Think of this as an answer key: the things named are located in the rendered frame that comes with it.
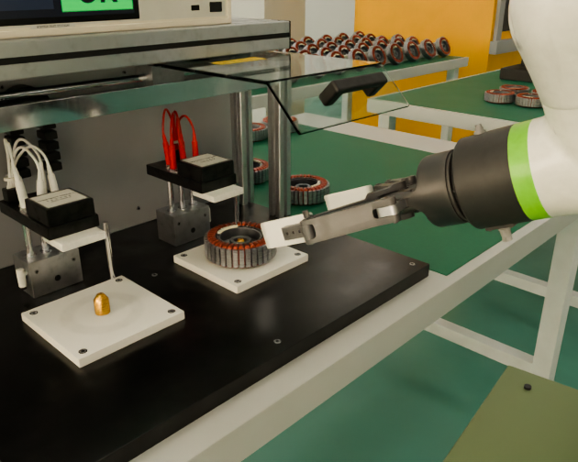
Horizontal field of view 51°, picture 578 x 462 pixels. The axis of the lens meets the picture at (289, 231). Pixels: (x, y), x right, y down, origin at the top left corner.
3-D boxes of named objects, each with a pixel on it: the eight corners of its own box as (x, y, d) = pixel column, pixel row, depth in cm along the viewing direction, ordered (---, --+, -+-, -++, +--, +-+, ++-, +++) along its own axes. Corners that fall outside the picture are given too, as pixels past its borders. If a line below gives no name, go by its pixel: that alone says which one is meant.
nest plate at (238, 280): (308, 260, 95) (308, 253, 95) (237, 294, 85) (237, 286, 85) (244, 235, 105) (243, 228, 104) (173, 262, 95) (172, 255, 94)
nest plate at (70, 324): (184, 318, 79) (184, 311, 79) (80, 368, 69) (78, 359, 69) (122, 281, 89) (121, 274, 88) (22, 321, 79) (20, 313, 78)
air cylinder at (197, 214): (211, 234, 105) (209, 204, 103) (175, 247, 100) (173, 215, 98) (193, 226, 108) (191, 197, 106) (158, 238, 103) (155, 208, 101)
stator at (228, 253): (291, 254, 95) (291, 232, 93) (238, 278, 87) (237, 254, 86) (243, 235, 102) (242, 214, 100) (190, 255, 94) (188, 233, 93)
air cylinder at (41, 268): (83, 280, 89) (78, 247, 87) (34, 299, 84) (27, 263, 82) (67, 269, 92) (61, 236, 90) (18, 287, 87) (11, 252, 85)
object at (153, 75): (184, 83, 96) (183, 57, 95) (153, 88, 92) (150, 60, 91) (168, 81, 99) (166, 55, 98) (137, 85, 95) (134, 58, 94)
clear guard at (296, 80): (409, 107, 90) (412, 66, 87) (300, 136, 74) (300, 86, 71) (258, 82, 111) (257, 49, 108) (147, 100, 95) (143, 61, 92)
